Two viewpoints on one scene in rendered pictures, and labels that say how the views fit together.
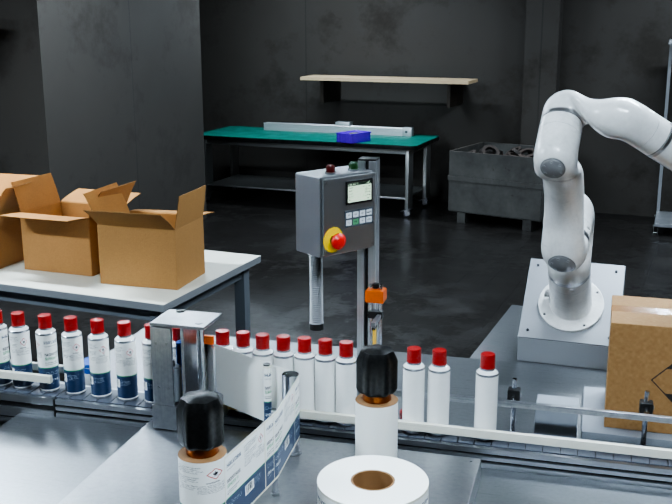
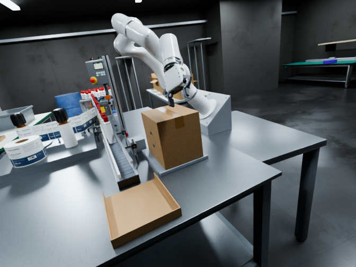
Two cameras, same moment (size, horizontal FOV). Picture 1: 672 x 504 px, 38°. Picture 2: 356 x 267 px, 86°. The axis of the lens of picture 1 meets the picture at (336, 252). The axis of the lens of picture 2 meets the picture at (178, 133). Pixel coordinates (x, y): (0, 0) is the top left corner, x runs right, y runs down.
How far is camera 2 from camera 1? 239 cm
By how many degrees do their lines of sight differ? 49
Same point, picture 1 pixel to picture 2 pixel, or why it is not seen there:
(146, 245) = not seen: hidden behind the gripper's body
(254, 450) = (38, 129)
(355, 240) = (101, 80)
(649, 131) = (118, 26)
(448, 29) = not seen: outside the picture
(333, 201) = (90, 69)
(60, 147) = (227, 69)
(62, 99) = (228, 57)
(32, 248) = not seen: hidden behind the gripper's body
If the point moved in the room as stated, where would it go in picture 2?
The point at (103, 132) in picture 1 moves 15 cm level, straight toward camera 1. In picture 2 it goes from (241, 65) to (239, 65)
